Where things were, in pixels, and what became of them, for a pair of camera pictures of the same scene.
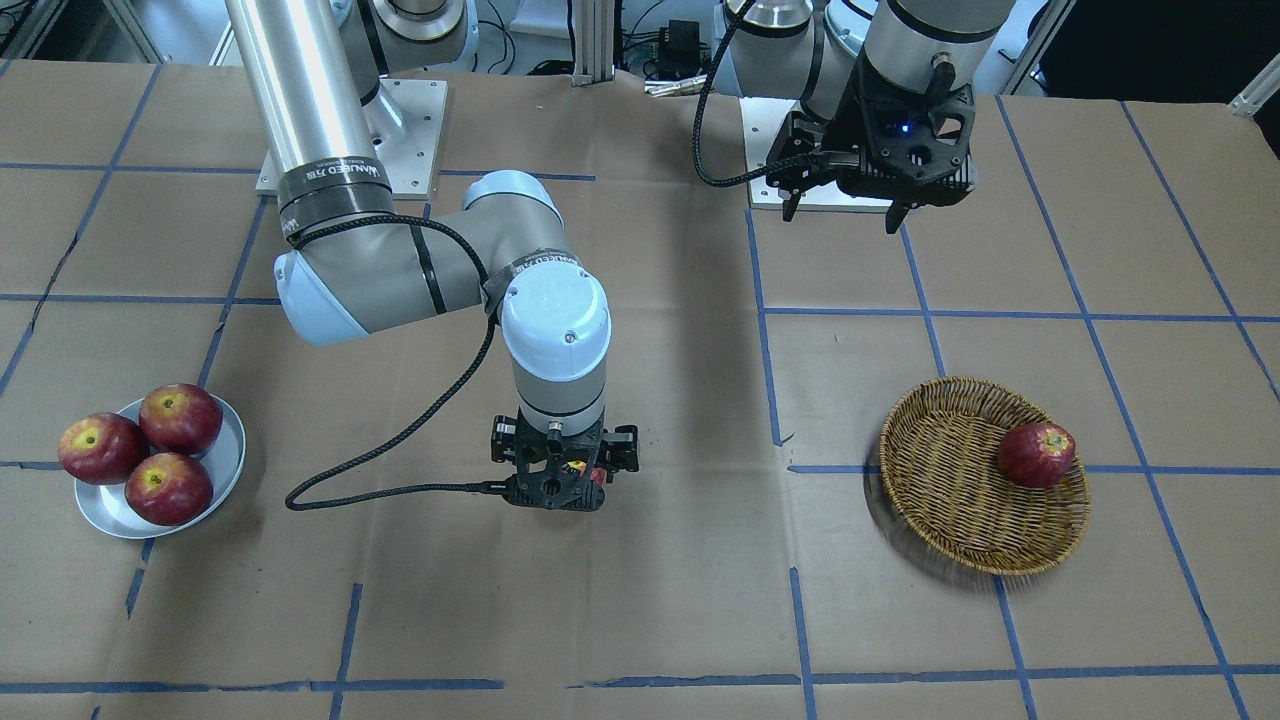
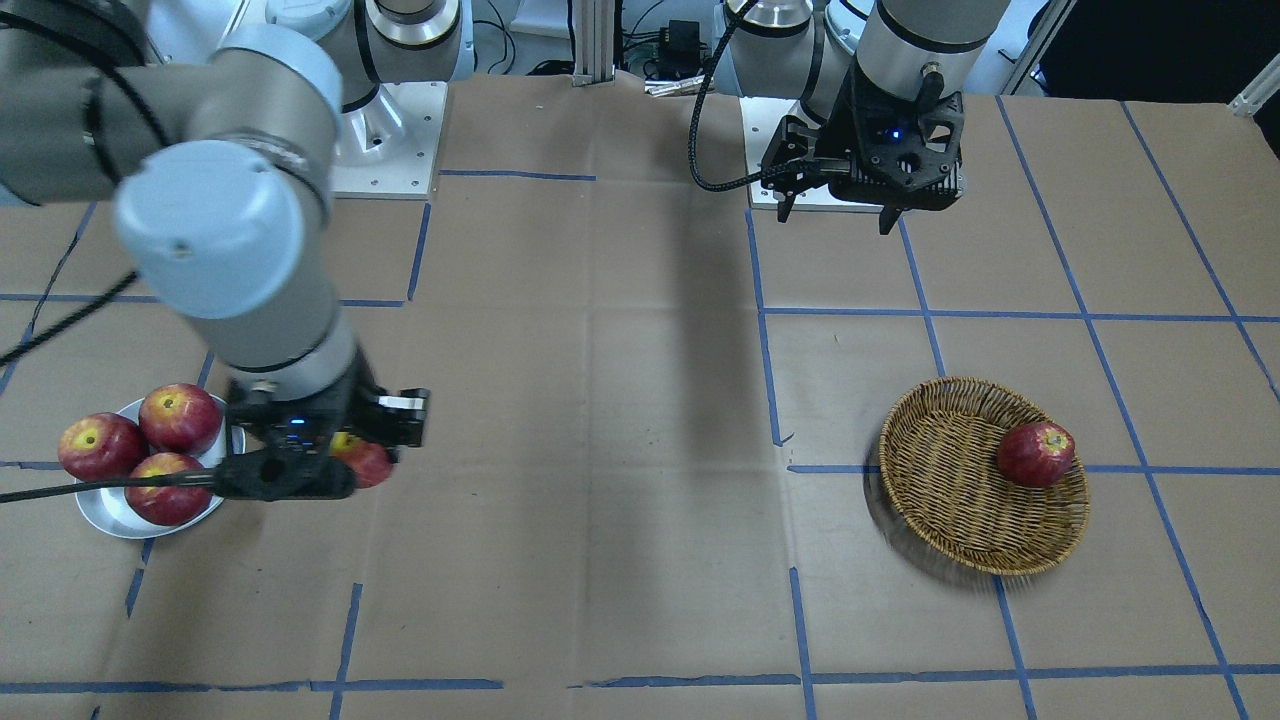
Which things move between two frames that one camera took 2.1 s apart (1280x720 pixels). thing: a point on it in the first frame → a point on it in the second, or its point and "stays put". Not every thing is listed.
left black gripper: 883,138 stays put
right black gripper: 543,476 → 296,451
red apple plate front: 168,489 stays put
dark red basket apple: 1036,455 stays put
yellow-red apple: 597,474 → 371,463
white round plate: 104,507 stays put
